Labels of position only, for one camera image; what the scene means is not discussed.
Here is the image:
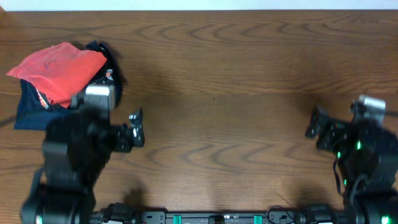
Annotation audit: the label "orange printed t-shirt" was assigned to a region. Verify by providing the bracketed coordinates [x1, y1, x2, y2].
[7, 42, 107, 108]

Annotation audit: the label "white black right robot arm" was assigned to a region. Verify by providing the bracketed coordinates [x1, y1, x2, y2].
[295, 103, 397, 223]

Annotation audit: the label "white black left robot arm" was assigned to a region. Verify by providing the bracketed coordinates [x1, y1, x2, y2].
[20, 93, 145, 224]

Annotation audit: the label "black graphic folded t-shirt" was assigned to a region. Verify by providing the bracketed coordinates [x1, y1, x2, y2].
[34, 40, 124, 110]

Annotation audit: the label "navy blue folded garment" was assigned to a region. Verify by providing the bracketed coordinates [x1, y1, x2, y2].
[14, 80, 77, 130]

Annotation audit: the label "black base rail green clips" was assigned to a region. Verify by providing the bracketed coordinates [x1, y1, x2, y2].
[89, 203, 351, 224]

